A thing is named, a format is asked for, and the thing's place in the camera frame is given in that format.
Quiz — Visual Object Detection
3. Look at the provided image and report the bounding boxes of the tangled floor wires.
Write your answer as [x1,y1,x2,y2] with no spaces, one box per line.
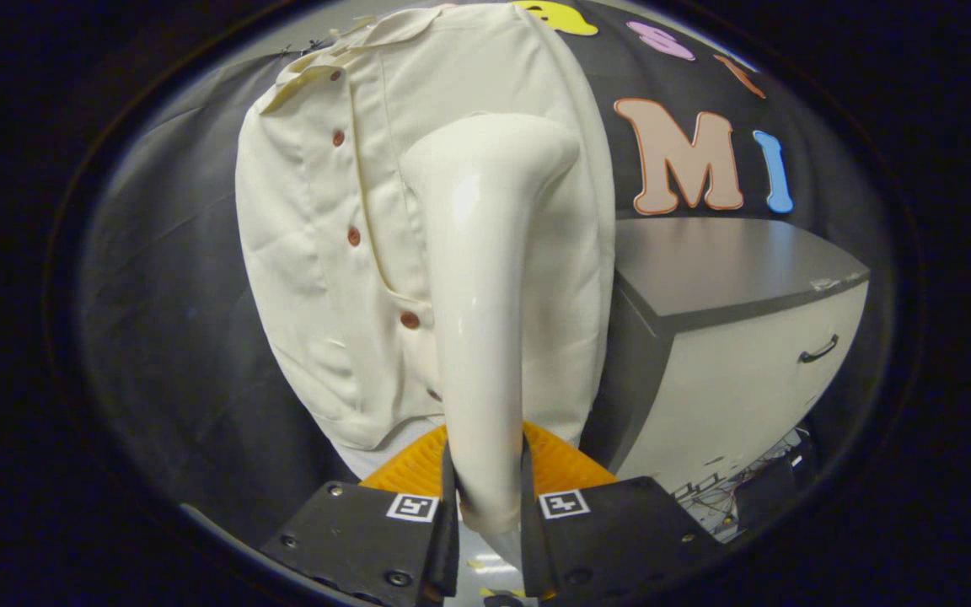
[675,468,756,528]

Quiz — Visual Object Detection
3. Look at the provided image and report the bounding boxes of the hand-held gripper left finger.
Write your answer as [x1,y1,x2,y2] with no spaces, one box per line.
[260,424,461,607]

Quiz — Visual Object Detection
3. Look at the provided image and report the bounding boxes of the white garment steamer nozzle hose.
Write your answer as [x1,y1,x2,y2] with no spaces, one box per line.
[399,114,583,570]

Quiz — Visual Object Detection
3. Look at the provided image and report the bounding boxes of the cream button shirt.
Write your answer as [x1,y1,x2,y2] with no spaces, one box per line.
[235,3,617,452]

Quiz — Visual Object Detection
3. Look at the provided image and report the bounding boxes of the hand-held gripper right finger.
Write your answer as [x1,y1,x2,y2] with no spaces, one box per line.
[519,422,727,604]

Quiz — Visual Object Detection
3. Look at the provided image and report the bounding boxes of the black backdrop cloth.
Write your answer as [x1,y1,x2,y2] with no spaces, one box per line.
[77,0,891,549]

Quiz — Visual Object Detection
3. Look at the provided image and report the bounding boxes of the black box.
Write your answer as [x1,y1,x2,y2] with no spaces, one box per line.
[734,451,815,530]

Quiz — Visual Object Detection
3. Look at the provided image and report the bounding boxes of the grey white cabinet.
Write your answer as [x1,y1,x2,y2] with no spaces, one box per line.
[578,218,872,498]

